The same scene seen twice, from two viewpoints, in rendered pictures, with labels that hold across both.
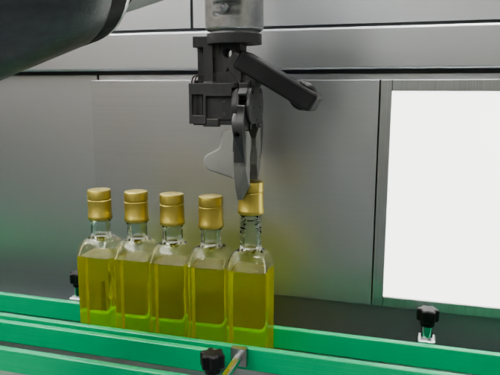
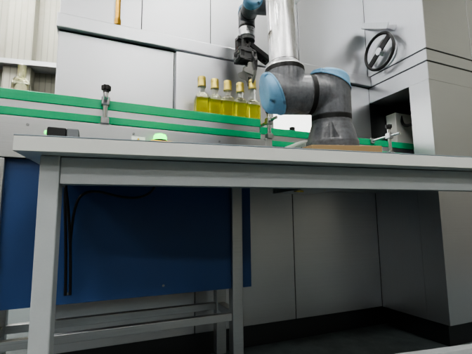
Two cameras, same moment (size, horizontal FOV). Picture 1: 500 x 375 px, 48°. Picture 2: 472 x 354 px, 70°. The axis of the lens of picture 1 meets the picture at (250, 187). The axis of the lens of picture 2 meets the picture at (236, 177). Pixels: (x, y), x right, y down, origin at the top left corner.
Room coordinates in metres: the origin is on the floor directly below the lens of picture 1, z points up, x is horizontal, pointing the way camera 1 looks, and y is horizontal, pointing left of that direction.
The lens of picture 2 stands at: (-0.29, 0.96, 0.57)
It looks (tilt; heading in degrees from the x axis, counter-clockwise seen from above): 7 degrees up; 320
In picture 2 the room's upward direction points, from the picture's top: 1 degrees counter-clockwise
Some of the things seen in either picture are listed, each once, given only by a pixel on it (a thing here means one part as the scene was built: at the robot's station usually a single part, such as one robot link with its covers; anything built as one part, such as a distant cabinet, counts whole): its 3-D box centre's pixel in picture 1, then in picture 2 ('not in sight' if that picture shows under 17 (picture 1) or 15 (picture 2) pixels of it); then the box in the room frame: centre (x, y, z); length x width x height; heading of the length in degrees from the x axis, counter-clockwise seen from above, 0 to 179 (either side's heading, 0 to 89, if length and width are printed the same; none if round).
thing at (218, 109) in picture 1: (228, 82); (245, 50); (0.76, 0.03, 1.32); 0.09 x 0.08 x 0.12; 74
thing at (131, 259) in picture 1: (140, 306); (214, 119); (0.80, 0.16, 0.99); 0.06 x 0.06 x 0.21; 74
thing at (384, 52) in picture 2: not in sight; (381, 52); (0.54, -0.79, 1.49); 0.21 x 0.05 x 0.21; 164
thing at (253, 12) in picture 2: not in sight; (255, 4); (0.66, 0.06, 1.47); 0.11 x 0.11 x 0.08; 60
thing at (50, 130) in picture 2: not in sight; (62, 145); (0.76, 0.74, 0.79); 0.08 x 0.08 x 0.08; 74
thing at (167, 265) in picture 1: (174, 310); (227, 121); (0.78, 0.11, 0.99); 0.06 x 0.06 x 0.21; 73
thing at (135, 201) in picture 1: (136, 205); (214, 84); (0.80, 0.16, 1.14); 0.04 x 0.04 x 0.04
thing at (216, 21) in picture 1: (233, 18); (246, 34); (0.75, 0.02, 1.40); 0.08 x 0.08 x 0.05
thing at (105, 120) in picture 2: not in sight; (105, 102); (0.75, 0.63, 0.94); 0.07 x 0.04 x 0.13; 164
